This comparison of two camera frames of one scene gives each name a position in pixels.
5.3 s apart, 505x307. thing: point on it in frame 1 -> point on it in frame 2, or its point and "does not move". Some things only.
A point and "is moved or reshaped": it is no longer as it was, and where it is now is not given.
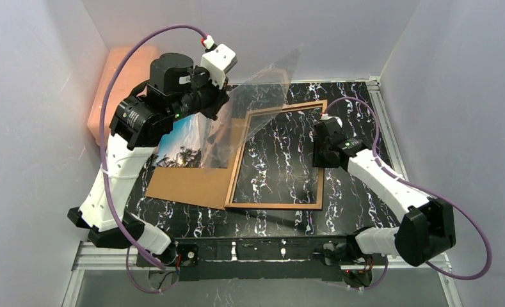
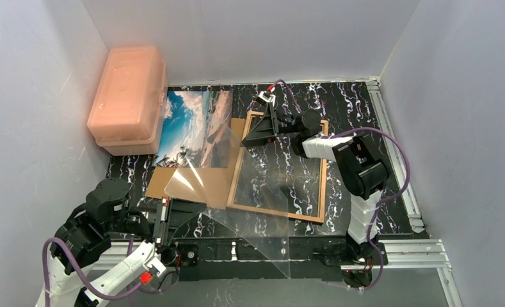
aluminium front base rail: (121, 256) does not move
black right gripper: (321, 138) -> (272, 119)
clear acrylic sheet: (253, 106) -> (228, 180)
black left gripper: (217, 99) -> (160, 220)
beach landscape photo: (196, 141) does not move
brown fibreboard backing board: (203, 186) does not move
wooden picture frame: (239, 156) is moved or reshaped
